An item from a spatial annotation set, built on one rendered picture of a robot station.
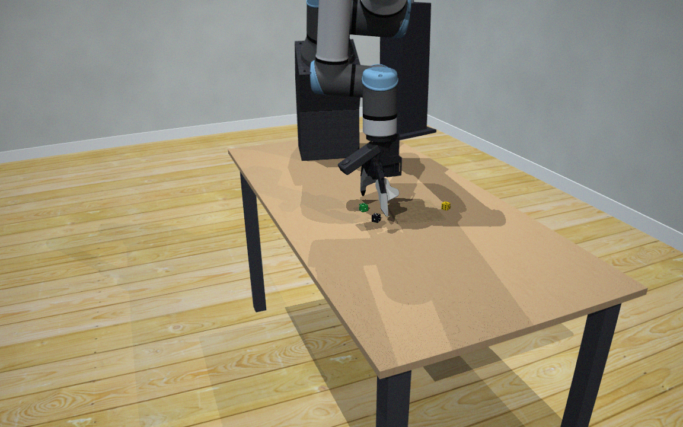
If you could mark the tan textured mat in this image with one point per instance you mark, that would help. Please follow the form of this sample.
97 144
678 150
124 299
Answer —
416 211

